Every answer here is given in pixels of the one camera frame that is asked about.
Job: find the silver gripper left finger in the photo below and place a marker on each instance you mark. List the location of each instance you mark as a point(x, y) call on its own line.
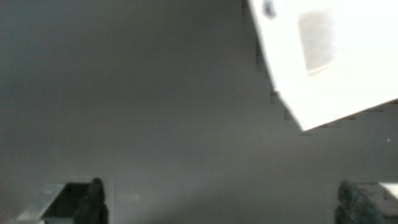
point(69, 204)

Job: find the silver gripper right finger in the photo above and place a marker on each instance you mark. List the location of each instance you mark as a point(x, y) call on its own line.
point(369, 203)

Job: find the white drawer box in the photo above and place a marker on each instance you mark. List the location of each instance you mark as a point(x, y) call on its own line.
point(330, 46)

